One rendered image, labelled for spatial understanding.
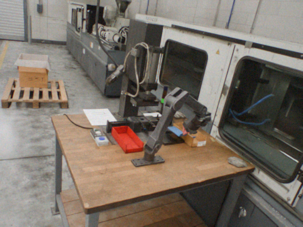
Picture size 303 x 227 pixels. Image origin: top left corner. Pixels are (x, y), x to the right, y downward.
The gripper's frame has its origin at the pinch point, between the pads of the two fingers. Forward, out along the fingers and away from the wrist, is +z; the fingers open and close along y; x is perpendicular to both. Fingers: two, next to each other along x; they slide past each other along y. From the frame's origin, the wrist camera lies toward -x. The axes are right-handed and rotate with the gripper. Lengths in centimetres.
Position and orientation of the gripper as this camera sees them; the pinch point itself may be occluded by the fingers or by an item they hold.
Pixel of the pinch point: (183, 133)
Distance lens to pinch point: 171.2
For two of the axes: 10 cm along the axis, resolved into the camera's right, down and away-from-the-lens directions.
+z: -4.0, 5.8, 7.1
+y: -3.7, -8.1, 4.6
